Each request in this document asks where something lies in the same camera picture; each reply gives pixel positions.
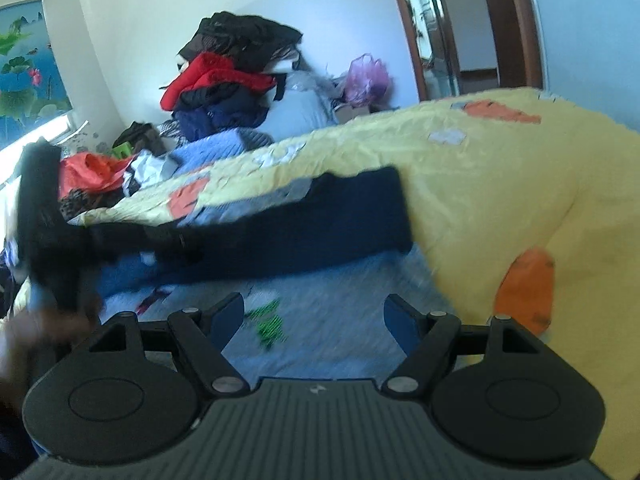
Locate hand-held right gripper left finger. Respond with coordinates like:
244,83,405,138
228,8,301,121
88,292,251,401

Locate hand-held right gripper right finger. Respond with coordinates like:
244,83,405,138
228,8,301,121
382,294,549,401

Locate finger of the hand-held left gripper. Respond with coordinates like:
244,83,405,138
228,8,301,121
86,222,205,267

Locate blue-grey towel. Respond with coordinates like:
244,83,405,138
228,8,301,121
90,166,453,377

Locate black clothes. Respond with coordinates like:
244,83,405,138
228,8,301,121
178,11,304,74

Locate person's left hand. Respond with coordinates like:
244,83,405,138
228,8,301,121
0,304,103,401

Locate dark patterned cloth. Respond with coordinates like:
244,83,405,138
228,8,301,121
59,189,122,222

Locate orange plastic bag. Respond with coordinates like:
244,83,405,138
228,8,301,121
58,152,134,199

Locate white crumpled cloth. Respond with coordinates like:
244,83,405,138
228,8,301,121
124,152,181,194

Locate black and white patterned cloth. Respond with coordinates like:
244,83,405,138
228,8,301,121
157,120,189,141

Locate light blue quilted cloth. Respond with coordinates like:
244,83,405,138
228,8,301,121
171,127,275,182

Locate navy blue jacket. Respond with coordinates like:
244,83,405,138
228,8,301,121
172,82,272,144

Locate yellow carrot print blanket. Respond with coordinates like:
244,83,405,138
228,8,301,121
65,86,640,480

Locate red jacket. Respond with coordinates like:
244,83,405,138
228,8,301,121
160,52,278,111

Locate cardboard box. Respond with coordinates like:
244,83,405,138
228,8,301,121
333,102,374,124

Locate pink plastic bag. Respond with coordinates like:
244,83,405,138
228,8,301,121
343,53,392,106

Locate glass panelled wooden door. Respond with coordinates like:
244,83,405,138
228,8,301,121
383,0,462,102

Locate lotus wall poster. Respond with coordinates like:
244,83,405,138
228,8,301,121
0,1,74,152

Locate brown wooden door frame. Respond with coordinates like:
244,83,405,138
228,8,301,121
473,0,545,92

